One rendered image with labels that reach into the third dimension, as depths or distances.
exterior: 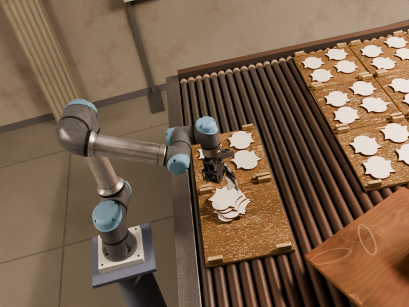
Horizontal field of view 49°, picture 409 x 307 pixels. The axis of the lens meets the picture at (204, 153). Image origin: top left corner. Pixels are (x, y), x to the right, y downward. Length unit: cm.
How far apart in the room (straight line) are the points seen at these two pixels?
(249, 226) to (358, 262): 48
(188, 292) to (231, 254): 22
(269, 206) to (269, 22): 301
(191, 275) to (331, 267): 54
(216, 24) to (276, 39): 66
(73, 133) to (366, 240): 108
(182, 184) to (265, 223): 49
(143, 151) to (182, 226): 51
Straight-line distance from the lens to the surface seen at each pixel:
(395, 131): 230
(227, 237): 185
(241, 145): 225
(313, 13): 485
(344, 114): 240
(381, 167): 210
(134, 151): 157
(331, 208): 194
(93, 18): 442
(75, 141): 159
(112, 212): 183
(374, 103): 248
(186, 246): 189
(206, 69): 298
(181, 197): 209
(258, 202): 196
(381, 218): 176
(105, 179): 186
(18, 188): 420
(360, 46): 304
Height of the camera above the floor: 234
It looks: 38 degrees down
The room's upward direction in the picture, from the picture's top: 13 degrees counter-clockwise
